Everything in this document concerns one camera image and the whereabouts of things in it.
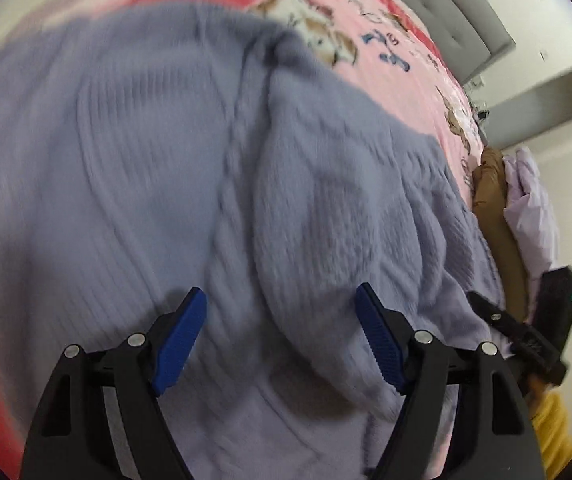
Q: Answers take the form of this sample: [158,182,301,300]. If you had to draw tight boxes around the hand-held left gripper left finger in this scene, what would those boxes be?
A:
[21,287,208,480]

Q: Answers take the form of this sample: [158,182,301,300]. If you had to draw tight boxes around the person's right forearm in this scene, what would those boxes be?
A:
[528,385,572,478]

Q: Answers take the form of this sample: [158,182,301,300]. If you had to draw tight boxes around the lavender cable knit sweater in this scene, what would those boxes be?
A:
[0,0,509,480]

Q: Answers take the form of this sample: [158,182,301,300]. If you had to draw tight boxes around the grey padded headboard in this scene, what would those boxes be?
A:
[341,0,514,86]

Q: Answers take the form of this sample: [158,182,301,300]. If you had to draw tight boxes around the pink printed blanket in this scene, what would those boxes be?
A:
[0,0,489,480]

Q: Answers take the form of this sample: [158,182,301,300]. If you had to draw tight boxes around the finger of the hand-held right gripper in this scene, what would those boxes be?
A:
[466,291,568,387]

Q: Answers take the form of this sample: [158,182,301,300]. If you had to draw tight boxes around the brown garment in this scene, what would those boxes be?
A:
[471,146,529,321]

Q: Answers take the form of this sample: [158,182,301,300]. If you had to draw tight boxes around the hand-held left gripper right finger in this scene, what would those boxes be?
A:
[355,282,547,480]

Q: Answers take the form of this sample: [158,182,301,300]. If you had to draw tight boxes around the pale lilac garment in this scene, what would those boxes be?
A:
[502,146,562,278]

